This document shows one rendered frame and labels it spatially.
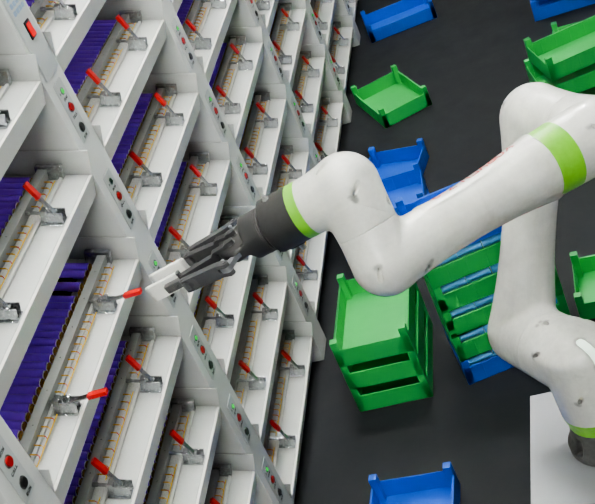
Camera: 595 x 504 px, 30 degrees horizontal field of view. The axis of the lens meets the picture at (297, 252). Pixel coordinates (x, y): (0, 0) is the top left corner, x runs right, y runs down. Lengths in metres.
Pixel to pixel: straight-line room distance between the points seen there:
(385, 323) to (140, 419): 1.02
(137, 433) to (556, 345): 0.77
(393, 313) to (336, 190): 1.34
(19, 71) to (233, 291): 0.91
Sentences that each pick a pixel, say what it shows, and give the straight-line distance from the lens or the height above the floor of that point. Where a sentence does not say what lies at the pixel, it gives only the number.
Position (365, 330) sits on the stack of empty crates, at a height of 0.16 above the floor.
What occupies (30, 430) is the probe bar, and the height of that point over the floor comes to 0.93.
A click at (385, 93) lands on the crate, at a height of 0.00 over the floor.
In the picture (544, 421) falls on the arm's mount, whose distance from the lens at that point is 2.25.
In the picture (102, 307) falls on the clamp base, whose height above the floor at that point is 0.91.
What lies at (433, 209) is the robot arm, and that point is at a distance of 1.75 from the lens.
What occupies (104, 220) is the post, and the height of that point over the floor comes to 0.99.
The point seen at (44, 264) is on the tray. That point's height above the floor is 1.09.
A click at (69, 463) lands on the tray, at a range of 1.82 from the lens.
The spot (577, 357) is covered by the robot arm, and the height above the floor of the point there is 0.62.
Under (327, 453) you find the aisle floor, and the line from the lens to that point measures 2.93.
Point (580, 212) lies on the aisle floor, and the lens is 3.43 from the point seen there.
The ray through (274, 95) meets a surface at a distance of 3.55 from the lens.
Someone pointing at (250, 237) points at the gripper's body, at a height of 1.05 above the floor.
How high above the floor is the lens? 1.91
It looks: 31 degrees down
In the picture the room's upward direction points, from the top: 24 degrees counter-clockwise
